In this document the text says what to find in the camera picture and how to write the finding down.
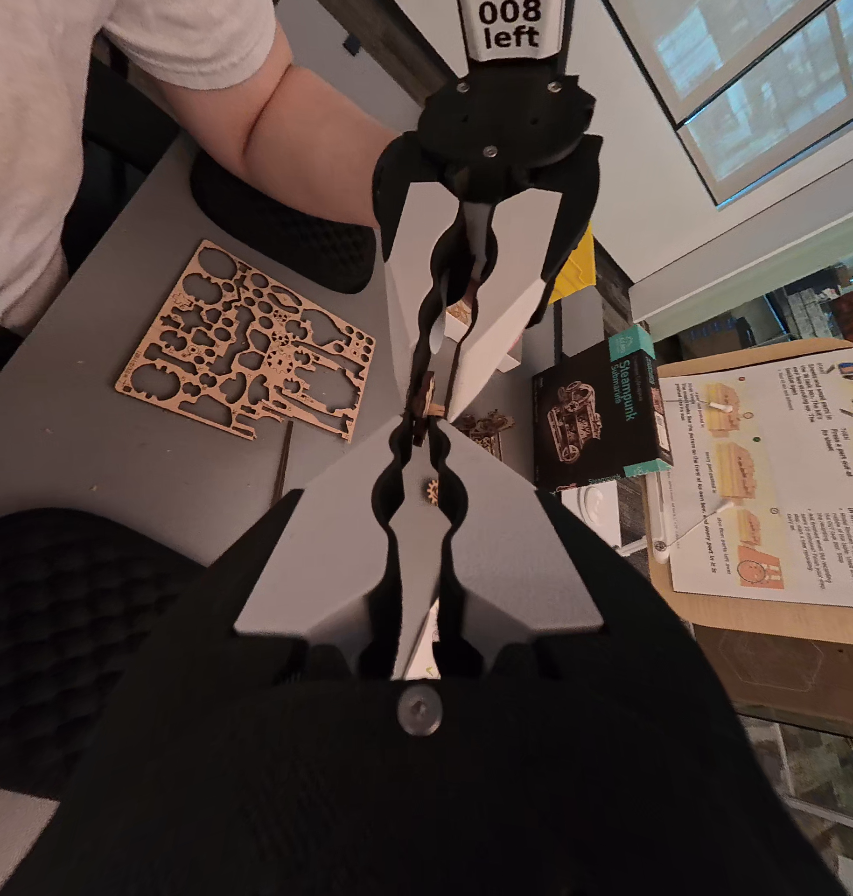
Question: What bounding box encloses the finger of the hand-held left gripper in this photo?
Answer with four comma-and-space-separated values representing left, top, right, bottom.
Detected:
449, 185, 562, 421
385, 180, 462, 415

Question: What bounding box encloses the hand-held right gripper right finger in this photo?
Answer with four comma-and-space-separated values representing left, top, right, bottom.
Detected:
430, 420, 604, 666

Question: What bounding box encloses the printed instruction sheet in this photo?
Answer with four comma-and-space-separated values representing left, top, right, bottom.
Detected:
657, 353, 853, 610

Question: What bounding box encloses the black and teal product box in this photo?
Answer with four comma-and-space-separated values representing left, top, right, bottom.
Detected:
533, 325, 674, 492

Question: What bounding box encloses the white stand base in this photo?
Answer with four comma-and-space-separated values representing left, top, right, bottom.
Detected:
561, 483, 627, 555

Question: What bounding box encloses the laser-cut wooden parts sheet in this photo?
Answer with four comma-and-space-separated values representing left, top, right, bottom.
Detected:
115, 240, 376, 444

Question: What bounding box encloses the yellow plastic bin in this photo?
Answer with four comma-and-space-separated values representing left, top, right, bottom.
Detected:
549, 224, 597, 305

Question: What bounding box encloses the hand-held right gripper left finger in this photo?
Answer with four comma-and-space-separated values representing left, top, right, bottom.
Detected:
234, 416, 410, 662

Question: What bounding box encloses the person's left forearm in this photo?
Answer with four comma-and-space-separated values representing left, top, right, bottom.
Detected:
220, 21, 406, 232

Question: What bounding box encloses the partly built wooden model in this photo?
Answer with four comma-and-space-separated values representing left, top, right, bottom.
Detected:
454, 412, 516, 461

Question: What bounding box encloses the thin wooden strip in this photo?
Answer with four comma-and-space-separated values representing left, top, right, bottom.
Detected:
273, 420, 296, 501

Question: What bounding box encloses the cluttered storage shelf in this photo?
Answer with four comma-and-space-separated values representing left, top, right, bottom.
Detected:
650, 269, 853, 352

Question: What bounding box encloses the small wooden gear assembly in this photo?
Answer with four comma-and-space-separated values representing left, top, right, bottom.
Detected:
407, 371, 447, 449

